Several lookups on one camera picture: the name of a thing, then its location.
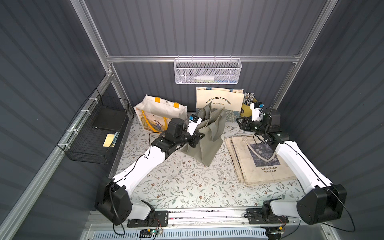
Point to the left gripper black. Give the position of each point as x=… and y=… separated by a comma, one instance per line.
x=196, y=139

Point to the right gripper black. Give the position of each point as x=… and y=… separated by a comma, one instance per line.
x=246, y=122

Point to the cream canvas bag painting print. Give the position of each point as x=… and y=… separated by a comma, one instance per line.
x=229, y=142

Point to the olive green tote bag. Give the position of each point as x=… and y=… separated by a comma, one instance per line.
x=212, y=126

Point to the cream canvas bag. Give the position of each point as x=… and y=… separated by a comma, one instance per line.
x=260, y=163

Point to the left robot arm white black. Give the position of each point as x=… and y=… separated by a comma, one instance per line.
x=113, y=194

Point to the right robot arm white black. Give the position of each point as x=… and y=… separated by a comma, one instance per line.
x=323, y=201

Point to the cream tote bag black lettering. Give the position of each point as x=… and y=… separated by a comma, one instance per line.
x=231, y=99

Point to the yellow pen holder cup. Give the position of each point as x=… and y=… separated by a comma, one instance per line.
x=246, y=110

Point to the floral table mat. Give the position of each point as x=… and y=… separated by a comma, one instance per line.
x=183, y=182

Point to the white bottle in basket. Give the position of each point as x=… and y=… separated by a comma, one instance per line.
x=205, y=78

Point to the yellow sticky note pad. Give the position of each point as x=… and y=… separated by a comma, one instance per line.
x=108, y=140

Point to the black notebook in basket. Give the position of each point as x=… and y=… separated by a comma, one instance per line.
x=109, y=119

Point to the small green circuit board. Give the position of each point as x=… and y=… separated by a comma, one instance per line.
x=148, y=233

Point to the white tote bag yellow handles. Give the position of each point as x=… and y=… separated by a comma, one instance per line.
x=155, y=113

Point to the white wire mesh basket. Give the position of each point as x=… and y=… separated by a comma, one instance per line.
x=226, y=70

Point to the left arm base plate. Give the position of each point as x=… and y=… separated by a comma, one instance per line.
x=154, y=219

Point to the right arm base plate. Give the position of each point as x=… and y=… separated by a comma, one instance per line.
x=258, y=216

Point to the black wire wall basket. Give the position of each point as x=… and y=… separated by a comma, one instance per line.
x=85, y=144

